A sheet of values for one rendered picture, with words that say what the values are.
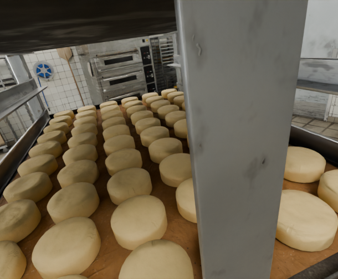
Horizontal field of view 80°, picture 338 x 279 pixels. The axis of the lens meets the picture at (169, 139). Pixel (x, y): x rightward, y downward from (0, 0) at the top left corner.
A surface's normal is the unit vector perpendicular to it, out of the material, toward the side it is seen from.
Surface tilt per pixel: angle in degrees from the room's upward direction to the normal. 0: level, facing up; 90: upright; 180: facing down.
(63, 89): 90
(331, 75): 90
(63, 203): 0
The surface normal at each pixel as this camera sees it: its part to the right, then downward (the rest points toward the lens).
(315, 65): -0.94, 0.25
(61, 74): 0.59, 0.28
